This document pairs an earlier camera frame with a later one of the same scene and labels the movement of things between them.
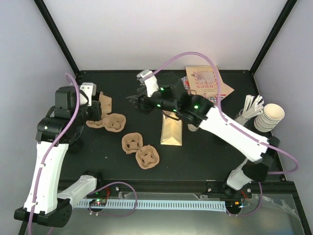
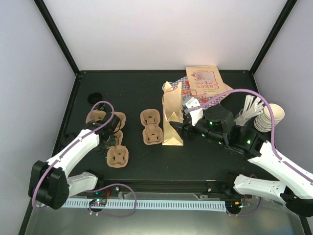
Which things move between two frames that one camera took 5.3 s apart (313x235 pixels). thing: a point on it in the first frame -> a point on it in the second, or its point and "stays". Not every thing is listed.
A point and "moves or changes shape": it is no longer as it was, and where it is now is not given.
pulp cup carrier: (105, 104) -> (96, 115)
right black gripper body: (143, 102) -> (191, 135)
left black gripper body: (96, 116) -> (105, 144)
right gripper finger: (134, 100) -> (177, 126)
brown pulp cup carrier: (147, 156) -> (152, 133)
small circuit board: (99, 202) stays
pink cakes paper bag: (203, 80) stays
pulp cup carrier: (113, 122) moves or changes shape
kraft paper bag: (171, 129) stays
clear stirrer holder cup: (241, 119) stays
